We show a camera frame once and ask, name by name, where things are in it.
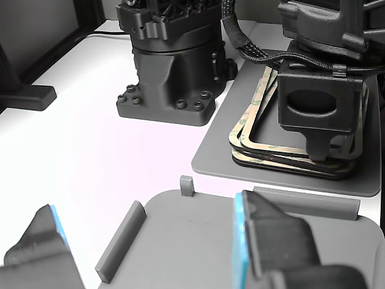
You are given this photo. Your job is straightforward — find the black monitor frame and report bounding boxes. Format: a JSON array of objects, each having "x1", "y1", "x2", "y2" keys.
[{"x1": 17, "y1": 0, "x2": 106, "y2": 85}]

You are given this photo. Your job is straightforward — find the grey holder plate with rails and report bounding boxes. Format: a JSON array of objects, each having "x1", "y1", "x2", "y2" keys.
[{"x1": 95, "y1": 175, "x2": 385, "y2": 289}]

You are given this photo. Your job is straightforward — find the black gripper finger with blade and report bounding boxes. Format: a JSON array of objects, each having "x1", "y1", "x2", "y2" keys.
[{"x1": 330, "y1": 135, "x2": 354, "y2": 154}]

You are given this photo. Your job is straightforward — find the black monitor stand foot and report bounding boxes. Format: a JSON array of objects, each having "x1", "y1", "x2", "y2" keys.
[{"x1": 0, "y1": 42, "x2": 57, "y2": 112}]

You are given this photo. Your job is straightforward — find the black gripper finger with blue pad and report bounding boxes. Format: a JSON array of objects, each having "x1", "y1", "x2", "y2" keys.
[
  {"x1": 0, "y1": 204, "x2": 87, "y2": 289},
  {"x1": 233, "y1": 189, "x2": 321, "y2": 289},
  {"x1": 305, "y1": 131, "x2": 332, "y2": 162}
]

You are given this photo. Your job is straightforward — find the grey flat tray plate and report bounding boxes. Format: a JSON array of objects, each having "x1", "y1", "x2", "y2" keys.
[{"x1": 191, "y1": 20, "x2": 381, "y2": 198}]

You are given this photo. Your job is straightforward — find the thin black cable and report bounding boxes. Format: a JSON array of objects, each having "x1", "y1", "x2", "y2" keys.
[{"x1": 86, "y1": 29, "x2": 134, "y2": 39}]

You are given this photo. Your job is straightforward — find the black braided cable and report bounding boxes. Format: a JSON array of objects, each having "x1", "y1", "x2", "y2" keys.
[{"x1": 220, "y1": 0, "x2": 385, "y2": 79}]

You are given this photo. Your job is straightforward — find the beige adhesive rectangular frame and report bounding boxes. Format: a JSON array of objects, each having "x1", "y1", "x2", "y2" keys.
[
  {"x1": 230, "y1": 149, "x2": 359, "y2": 175},
  {"x1": 237, "y1": 67, "x2": 370, "y2": 160},
  {"x1": 232, "y1": 155, "x2": 358, "y2": 181}
]

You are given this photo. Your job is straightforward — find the black printed gripper body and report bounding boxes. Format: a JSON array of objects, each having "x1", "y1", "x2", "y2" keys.
[{"x1": 277, "y1": 62, "x2": 366, "y2": 135}]

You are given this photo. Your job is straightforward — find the stack of rubber gaskets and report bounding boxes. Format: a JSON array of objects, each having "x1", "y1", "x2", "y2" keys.
[{"x1": 227, "y1": 66, "x2": 362, "y2": 166}]

